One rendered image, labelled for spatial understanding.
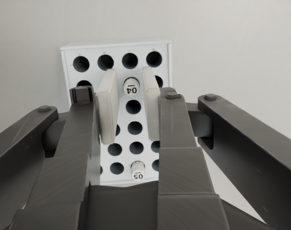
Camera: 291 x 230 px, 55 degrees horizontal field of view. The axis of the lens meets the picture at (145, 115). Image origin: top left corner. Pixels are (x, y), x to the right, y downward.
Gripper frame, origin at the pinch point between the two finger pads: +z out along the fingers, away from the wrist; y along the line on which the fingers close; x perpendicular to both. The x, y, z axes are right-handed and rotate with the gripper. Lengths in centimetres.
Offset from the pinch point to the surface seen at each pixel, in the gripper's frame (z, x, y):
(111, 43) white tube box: 4.4, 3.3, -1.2
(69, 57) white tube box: 4.2, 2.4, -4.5
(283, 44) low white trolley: 7.7, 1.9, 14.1
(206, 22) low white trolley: 7.7, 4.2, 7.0
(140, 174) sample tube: 2.8, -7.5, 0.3
